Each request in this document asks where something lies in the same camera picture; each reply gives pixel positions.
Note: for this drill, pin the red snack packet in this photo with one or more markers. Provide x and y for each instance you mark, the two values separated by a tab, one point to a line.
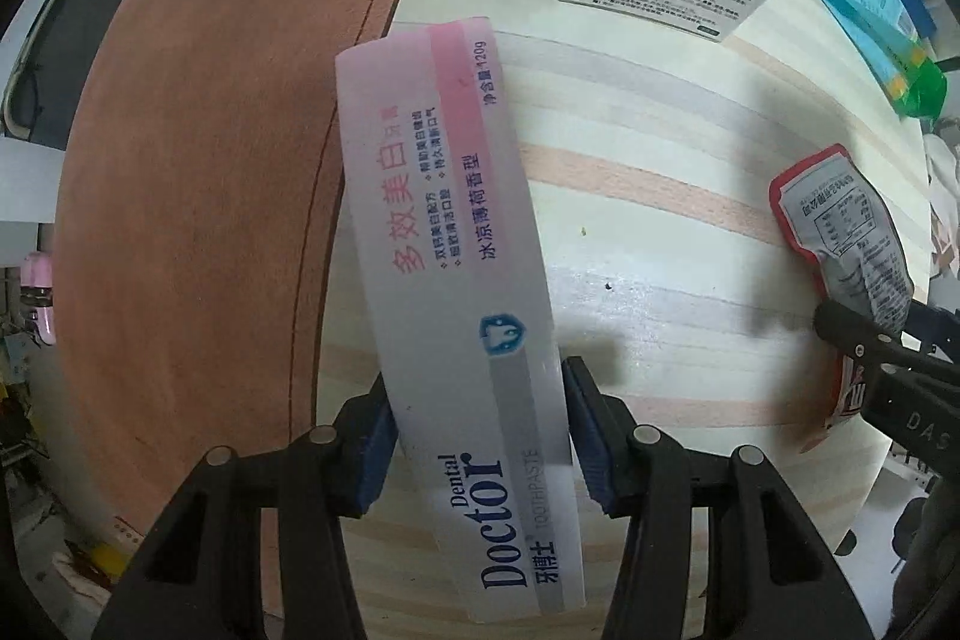
840	220

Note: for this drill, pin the orange tablecloth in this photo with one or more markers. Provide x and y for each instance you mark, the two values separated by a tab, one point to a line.
210	197

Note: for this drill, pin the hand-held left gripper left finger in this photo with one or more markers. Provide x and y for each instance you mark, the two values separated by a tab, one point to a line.
371	452

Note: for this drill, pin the pink white toothpaste box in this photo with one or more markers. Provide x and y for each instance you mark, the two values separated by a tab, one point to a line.
450	235

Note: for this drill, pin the grey folding bed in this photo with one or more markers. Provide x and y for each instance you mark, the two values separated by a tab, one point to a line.
60	48

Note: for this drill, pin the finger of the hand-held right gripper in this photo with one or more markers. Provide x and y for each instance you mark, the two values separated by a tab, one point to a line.
855	329
934	326

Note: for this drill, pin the striped tablecloth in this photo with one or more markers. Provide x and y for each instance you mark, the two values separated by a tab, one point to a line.
660	197

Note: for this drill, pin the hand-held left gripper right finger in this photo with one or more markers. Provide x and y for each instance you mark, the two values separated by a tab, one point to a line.
592	437

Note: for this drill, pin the pink suitcase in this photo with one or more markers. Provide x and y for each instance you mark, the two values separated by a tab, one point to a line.
37	299

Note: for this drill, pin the green packet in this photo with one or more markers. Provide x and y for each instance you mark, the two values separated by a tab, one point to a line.
922	85

